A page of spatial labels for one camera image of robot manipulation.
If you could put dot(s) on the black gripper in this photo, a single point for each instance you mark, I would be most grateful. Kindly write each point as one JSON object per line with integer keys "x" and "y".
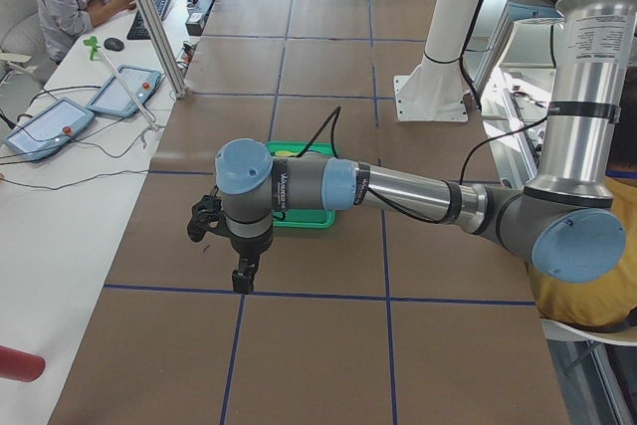
{"x": 251, "y": 245}

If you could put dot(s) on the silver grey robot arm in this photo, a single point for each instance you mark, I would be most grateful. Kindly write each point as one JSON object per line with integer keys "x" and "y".
{"x": 560, "y": 221}

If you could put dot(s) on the green plastic tray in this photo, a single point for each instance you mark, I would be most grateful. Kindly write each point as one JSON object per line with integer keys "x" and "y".
{"x": 304, "y": 219}

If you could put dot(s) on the far blue teach pendant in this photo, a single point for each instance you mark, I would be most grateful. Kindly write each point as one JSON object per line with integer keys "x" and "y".
{"x": 114, "y": 97}

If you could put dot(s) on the blue teach pendant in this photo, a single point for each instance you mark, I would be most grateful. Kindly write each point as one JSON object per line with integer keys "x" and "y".
{"x": 48, "y": 131}
{"x": 114, "y": 97}

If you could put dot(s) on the near blue teach pendant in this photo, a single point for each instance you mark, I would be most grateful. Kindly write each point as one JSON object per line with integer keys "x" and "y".
{"x": 48, "y": 131}

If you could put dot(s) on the red cylinder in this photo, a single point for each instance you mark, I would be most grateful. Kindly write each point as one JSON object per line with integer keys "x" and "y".
{"x": 20, "y": 365}

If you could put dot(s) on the white grabber stick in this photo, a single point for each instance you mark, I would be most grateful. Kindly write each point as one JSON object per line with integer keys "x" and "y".
{"x": 146, "y": 114}

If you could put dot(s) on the black computer mouse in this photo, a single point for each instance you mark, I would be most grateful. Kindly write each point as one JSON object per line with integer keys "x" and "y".
{"x": 113, "y": 44}

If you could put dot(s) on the green toy figure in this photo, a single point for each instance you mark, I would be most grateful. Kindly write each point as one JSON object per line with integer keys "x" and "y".
{"x": 94, "y": 45}

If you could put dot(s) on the white office chair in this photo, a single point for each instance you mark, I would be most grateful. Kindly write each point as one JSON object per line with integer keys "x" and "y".
{"x": 23, "y": 48}

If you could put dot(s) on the person in yellow shirt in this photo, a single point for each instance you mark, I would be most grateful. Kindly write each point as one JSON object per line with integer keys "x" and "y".
{"x": 607, "y": 304}

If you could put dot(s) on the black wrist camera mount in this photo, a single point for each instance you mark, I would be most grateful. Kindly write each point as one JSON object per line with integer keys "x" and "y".
{"x": 206, "y": 217}

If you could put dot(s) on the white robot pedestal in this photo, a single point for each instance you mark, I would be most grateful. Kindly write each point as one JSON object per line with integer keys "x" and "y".
{"x": 435, "y": 89}

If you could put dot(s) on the aluminium frame post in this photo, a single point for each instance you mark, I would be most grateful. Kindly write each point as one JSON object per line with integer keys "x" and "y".
{"x": 162, "y": 46}

